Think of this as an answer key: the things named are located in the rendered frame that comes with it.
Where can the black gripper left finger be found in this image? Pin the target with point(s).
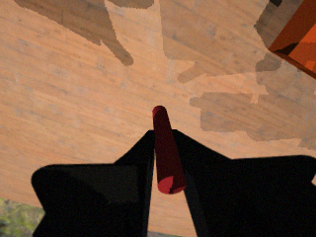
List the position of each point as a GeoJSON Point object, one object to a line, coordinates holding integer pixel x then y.
{"type": "Point", "coordinates": [126, 182]}

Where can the dark red peg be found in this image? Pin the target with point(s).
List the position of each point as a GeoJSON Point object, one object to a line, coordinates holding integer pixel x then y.
{"type": "Point", "coordinates": [171, 178]}

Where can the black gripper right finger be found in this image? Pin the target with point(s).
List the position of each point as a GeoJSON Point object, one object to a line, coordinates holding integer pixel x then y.
{"type": "Point", "coordinates": [215, 182]}

